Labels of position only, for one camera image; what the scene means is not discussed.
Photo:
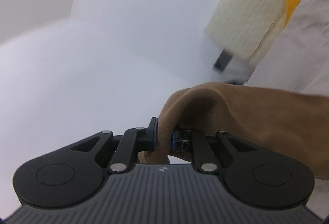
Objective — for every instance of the brown hoodie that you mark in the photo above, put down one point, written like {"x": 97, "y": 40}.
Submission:
{"x": 289, "y": 123}

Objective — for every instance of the yellow cloth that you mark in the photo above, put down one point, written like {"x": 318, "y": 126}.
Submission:
{"x": 290, "y": 5}

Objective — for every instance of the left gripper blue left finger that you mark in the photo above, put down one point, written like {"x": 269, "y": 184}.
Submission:
{"x": 128, "y": 146}

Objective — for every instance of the cream quilted mattress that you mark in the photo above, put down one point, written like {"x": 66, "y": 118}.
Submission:
{"x": 246, "y": 29}

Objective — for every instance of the black power adapter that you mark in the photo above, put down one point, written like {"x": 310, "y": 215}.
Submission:
{"x": 222, "y": 61}

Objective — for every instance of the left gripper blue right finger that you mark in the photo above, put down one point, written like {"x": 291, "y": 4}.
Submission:
{"x": 195, "y": 143}

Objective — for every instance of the grey bed sheet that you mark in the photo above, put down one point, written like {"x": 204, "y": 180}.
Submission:
{"x": 298, "y": 58}

